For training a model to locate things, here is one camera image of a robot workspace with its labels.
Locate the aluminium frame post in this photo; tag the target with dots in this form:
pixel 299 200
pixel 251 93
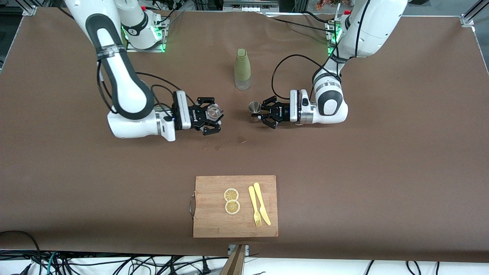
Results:
pixel 28 8
pixel 468 19

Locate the lemon slice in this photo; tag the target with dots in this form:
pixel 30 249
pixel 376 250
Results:
pixel 232 207
pixel 231 194

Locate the yellow plastic knife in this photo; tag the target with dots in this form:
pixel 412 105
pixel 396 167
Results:
pixel 259 198

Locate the grey power strip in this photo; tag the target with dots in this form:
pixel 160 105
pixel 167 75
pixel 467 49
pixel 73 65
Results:
pixel 248 5

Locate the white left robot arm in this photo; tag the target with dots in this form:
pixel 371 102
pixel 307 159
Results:
pixel 332 110

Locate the wooden post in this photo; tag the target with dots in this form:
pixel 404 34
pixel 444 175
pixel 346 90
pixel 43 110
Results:
pixel 235 263

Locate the brown table cover sheet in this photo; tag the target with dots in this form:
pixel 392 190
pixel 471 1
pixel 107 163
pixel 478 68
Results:
pixel 344 191

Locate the wooden cutting board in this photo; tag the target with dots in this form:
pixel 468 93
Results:
pixel 214 221

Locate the small metal bracket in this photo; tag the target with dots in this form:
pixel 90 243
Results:
pixel 246 249

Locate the green sleeved glass bottle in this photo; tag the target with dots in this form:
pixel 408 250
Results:
pixel 242 68

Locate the clear glass shaker cup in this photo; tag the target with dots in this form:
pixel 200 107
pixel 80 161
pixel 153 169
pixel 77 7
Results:
pixel 214 112

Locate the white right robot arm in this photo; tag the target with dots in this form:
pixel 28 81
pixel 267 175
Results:
pixel 130 95

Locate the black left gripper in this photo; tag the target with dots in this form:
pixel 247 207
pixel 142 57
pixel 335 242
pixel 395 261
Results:
pixel 282 112

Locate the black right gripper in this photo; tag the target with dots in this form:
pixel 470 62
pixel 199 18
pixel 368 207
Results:
pixel 193 115

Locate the steel jigger measuring cup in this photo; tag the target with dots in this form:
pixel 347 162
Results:
pixel 255 107

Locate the yellow plastic fork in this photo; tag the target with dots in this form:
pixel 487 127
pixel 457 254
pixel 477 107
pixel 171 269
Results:
pixel 253 202

